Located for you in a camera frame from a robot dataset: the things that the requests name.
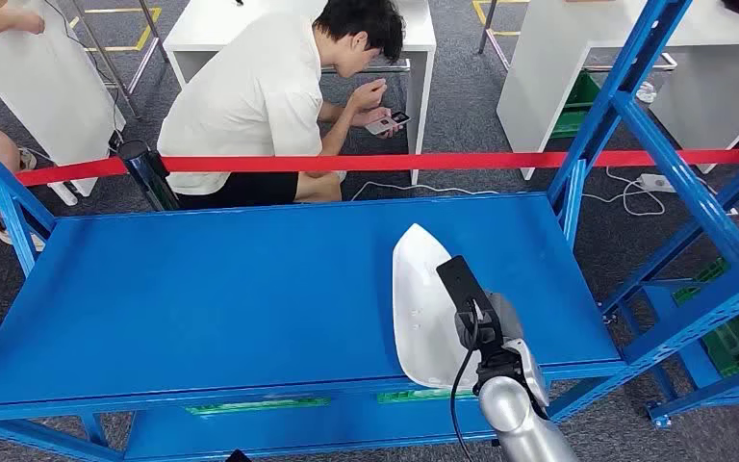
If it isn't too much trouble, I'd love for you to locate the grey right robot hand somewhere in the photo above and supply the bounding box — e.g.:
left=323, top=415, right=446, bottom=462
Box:
left=480, top=291, right=527, bottom=348

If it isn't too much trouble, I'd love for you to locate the white curved shell part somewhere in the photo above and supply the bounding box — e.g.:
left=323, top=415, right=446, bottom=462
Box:
left=392, top=222, right=482, bottom=392

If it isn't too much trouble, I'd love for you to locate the blue metal shelf rack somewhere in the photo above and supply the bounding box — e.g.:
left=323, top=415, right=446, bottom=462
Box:
left=0, top=0, right=739, bottom=462
left=599, top=142, right=739, bottom=429

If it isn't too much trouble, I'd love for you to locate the red barrier tape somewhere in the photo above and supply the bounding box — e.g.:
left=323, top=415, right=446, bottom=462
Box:
left=0, top=147, right=739, bottom=195

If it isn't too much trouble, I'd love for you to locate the smartphone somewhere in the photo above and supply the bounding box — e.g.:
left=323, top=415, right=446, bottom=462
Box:
left=364, top=111, right=412, bottom=137

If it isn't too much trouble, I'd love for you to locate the yellow floor tape square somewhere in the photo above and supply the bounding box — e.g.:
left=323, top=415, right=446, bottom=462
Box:
left=68, top=6, right=163, bottom=54
left=471, top=0, right=530, bottom=39

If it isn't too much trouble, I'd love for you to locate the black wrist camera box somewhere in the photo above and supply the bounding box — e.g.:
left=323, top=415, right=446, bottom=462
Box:
left=435, top=254, right=506, bottom=352

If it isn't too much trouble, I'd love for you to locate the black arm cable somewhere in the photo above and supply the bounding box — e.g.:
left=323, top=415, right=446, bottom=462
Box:
left=448, top=305, right=480, bottom=462

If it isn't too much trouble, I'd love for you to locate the white power cable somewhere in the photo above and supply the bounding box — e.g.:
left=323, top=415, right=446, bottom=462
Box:
left=582, top=167, right=739, bottom=218
left=350, top=180, right=499, bottom=203

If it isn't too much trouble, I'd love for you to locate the steel table frame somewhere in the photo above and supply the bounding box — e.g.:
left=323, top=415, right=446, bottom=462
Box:
left=66, top=0, right=170, bottom=120
left=477, top=0, right=678, bottom=72

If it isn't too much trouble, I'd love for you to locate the black stanchion post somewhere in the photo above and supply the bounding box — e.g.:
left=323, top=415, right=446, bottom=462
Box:
left=117, top=140, right=183, bottom=212

